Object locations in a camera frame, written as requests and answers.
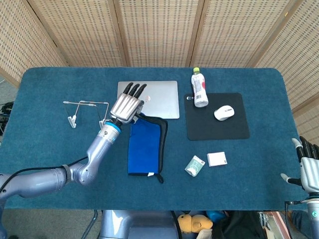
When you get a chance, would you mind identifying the silver laptop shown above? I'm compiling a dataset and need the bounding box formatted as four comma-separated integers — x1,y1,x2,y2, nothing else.
117,80,180,120

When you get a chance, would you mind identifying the blue object under table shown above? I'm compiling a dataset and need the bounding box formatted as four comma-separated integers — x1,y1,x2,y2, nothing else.
206,210,226,222

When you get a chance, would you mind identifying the wire laptop stand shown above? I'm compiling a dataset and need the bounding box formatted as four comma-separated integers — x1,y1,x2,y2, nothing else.
62,100,110,132

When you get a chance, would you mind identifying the yellow plush toy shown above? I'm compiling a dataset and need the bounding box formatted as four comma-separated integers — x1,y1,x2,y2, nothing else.
177,214,214,235

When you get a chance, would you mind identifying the green tissue pack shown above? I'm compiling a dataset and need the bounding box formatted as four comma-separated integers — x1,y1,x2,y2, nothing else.
184,155,206,177

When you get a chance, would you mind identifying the black mouse pad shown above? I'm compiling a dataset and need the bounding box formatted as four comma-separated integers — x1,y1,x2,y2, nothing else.
183,93,251,141

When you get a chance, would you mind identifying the black equipment with cables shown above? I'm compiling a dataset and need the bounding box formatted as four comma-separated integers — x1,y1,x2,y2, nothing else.
0,101,14,136

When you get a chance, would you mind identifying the grey robot torso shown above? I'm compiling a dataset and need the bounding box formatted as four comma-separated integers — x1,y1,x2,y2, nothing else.
99,210,180,239

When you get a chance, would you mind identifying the woven folding screen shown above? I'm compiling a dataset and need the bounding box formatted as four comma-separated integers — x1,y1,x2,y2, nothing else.
0,0,319,147

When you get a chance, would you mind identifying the blue carpet table cover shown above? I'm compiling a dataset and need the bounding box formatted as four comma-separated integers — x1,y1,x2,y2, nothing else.
0,66,304,212

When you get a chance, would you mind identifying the dark cable under table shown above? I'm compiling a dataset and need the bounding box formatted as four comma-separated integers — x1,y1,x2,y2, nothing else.
83,210,99,239

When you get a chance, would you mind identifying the white computer mouse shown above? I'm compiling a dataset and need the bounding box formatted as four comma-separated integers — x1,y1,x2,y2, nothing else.
213,105,235,121

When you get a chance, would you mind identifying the orange wooden box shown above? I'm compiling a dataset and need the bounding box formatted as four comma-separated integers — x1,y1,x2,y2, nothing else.
271,214,294,239

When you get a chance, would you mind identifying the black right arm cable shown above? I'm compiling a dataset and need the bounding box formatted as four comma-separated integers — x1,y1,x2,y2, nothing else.
284,199,308,239

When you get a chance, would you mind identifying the striped shoe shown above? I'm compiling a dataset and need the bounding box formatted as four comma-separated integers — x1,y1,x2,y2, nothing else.
258,211,271,232

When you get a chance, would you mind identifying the white tissue pack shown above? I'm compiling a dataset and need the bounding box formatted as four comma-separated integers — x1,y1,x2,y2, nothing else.
206,151,228,167

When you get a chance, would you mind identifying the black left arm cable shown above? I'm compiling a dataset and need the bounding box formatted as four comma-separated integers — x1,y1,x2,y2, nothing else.
0,155,89,194

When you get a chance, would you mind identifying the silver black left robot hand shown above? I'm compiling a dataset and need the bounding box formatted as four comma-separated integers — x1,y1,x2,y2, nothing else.
109,83,152,124

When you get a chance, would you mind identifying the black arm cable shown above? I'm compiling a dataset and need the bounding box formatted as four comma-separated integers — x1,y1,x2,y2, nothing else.
284,199,308,239
0,155,89,194

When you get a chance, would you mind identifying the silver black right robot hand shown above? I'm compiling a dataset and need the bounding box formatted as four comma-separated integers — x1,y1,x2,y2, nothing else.
280,135,319,194

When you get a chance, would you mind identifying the grey and blue cloth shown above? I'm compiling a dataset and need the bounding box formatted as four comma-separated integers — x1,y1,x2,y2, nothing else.
127,112,168,184

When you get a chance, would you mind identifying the black bag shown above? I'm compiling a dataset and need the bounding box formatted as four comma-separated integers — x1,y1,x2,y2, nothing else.
211,211,265,239

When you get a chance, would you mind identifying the white plastic drink bottle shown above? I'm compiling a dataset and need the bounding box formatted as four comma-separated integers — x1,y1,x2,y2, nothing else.
190,67,209,108

